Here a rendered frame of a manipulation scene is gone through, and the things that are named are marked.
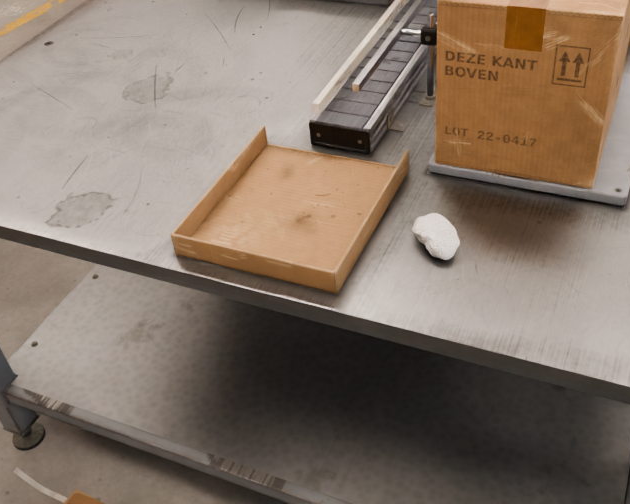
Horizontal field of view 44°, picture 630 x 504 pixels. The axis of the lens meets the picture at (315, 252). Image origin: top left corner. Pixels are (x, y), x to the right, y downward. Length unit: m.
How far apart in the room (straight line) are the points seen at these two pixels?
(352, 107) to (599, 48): 0.44
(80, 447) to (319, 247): 1.10
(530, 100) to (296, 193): 0.38
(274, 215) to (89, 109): 0.53
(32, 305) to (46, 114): 0.98
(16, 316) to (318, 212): 1.44
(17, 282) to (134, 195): 1.31
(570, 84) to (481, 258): 0.26
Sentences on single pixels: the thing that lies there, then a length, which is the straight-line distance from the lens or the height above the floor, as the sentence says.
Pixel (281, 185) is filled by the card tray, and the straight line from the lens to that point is 1.25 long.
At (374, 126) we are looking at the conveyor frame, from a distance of 1.30.
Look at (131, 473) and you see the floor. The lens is 1.97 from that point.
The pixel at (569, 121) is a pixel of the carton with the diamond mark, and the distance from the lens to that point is 1.15.
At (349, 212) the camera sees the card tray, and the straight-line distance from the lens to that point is 1.18.
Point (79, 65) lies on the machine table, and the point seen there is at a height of 0.83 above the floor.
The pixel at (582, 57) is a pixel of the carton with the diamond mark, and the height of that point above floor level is 1.06.
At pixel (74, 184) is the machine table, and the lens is 1.37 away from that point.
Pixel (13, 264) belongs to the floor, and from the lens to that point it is 2.65.
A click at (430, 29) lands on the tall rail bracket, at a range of 1.37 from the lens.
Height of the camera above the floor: 1.57
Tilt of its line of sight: 41 degrees down
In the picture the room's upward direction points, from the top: 7 degrees counter-clockwise
